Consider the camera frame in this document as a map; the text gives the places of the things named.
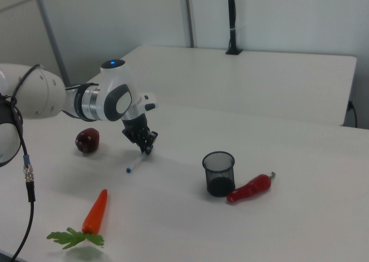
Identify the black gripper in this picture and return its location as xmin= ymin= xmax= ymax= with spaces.
xmin=121 ymin=114 xmax=159 ymax=155

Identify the white marker with blue cap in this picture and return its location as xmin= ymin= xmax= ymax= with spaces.
xmin=126 ymin=147 xmax=154 ymax=174

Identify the dark red apple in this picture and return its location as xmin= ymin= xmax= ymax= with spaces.
xmin=75 ymin=127 xmax=101 ymax=154

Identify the black mesh pen cup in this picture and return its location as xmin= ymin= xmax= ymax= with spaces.
xmin=202 ymin=151 xmax=236 ymax=198

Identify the orange toy carrot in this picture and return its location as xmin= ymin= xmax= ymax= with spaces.
xmin=46 ymin=188 xmax=108 ymax=250

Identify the red chili pepper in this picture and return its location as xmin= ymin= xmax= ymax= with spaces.
xmin=226 ymin=171 xmax=277 ymax=204

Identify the white rectangular table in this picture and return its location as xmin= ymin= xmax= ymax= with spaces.
xmin=86 ymin=45 xmax=357 ymax=127

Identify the black clamped pole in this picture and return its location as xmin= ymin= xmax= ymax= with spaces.
xmin=225 ymin=0 xmax=242 ymax=56

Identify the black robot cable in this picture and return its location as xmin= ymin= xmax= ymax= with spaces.
xmin=0 ymin=63 xmax=44 ymax=262

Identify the wall plug with black cable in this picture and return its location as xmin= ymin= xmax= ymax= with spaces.
xmin=347 ymin=100 xmax=358 ymax=128

